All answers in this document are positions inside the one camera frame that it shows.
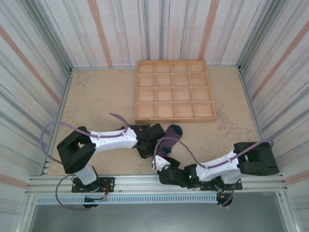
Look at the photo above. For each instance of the purple sock with teal toe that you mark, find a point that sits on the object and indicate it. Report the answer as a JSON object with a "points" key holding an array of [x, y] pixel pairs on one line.
{"points": [[169, 133]]}

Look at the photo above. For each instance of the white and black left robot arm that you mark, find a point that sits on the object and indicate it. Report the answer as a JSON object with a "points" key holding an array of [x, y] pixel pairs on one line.
{"points": [[113, 142]]}

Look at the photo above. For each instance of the wooden compartment tray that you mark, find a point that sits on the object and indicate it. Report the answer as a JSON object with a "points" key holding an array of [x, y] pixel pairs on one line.
{"points": [[164, 94]]}

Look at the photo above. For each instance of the grey metal sheet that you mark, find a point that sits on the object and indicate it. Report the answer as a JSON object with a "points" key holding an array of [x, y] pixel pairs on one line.
{"points": [[157, 220]]}

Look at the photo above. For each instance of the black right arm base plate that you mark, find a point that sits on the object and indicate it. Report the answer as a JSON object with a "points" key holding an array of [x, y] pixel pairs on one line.
{"points": [[207, 183]]}

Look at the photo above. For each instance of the aluminium mounting rail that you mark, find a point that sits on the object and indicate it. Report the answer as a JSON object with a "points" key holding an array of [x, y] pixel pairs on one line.
{"points": [[135, 184]]}

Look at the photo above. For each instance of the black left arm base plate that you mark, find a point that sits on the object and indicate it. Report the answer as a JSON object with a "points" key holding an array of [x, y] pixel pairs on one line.
{"points": [[108, 184]]}

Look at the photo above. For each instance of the aluminium side frame rail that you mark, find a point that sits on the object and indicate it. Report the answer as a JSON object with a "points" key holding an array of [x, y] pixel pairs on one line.
{"points": [[257, 120], [58, 120]]}

